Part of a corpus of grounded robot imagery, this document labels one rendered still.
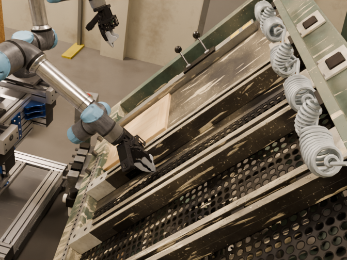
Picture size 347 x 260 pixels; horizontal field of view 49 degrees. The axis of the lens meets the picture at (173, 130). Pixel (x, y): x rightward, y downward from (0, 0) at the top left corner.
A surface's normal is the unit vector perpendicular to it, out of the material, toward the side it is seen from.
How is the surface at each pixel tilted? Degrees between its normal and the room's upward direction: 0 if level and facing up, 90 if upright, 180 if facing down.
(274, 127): 90
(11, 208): 0
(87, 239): 90
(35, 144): 0
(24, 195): 0
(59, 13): 90
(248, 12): 90
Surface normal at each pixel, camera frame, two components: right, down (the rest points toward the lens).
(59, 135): 0.17, -0.80
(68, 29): -0.20, 0.55
